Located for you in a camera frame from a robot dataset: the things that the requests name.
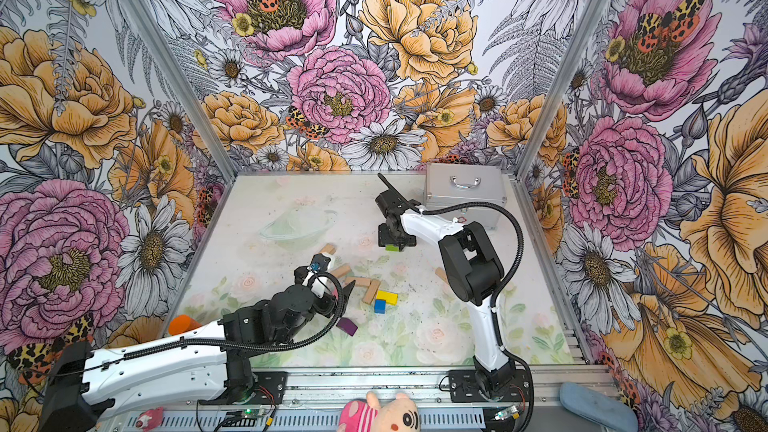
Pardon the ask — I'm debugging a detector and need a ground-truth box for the small pink toy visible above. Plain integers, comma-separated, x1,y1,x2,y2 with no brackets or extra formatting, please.
134,407,165,432

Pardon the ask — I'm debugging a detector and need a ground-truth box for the yellow wood block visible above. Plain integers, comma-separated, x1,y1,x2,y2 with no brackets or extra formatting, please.
376,290,398,306

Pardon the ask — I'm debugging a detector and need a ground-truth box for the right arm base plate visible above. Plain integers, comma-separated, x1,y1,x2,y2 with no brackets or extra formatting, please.
448,367,533,404

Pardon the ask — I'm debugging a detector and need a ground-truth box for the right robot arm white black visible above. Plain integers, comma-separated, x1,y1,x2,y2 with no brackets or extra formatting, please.
375,173,524,400

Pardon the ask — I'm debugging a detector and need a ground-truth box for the blue grey cushion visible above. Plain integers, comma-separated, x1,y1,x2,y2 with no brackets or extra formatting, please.
559,382,639,432

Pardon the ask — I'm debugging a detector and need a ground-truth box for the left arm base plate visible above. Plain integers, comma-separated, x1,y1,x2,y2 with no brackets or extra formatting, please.
201,371,288,406

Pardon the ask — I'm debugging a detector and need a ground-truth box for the natural wood block with hole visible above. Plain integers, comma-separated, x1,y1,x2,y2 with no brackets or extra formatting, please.
331,264,352,280

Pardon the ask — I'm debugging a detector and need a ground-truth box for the aluminium front rail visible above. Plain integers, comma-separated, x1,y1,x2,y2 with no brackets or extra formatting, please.
83,365,619,418

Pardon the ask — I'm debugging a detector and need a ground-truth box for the blue wood block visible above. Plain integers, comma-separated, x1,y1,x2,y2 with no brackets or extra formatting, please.
374,299,387,314

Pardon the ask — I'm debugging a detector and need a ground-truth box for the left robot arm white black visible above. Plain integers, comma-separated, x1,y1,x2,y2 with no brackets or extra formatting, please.
39,272,355,431

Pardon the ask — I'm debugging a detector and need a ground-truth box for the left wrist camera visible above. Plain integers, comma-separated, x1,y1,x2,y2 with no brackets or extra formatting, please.
302,253,334,298

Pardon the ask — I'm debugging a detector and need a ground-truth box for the purple wood block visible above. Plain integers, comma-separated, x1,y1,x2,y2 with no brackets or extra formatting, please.
336,317,358,337

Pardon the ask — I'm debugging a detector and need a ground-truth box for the pink plush pig toy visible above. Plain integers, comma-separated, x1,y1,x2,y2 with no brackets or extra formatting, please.
337,391,423,432

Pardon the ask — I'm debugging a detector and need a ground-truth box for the silver aluminium case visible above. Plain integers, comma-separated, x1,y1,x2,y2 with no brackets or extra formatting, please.
424,163,507,210

